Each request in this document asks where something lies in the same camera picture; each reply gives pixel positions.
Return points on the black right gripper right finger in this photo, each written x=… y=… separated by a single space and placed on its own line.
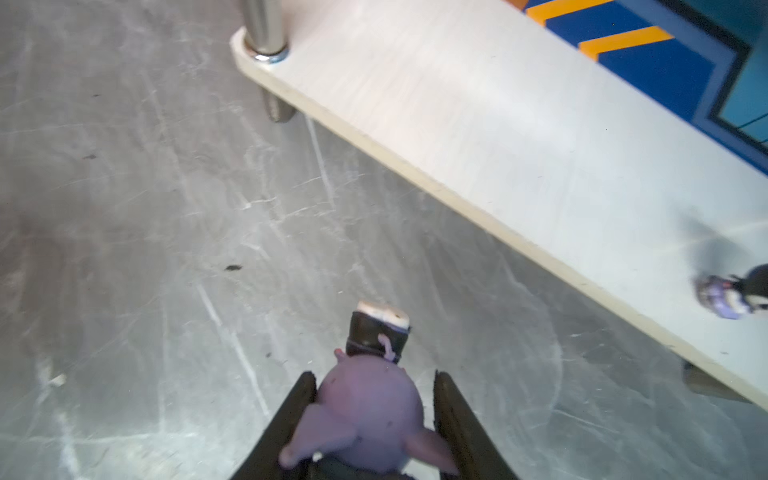
x=475 y=455

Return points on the white two-tier shelf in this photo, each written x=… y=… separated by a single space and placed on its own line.
x=501 y=121

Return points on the black purple figurine toy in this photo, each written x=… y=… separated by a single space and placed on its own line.
x=734 y=297

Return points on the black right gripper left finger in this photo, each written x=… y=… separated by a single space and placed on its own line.
x=262 y=463

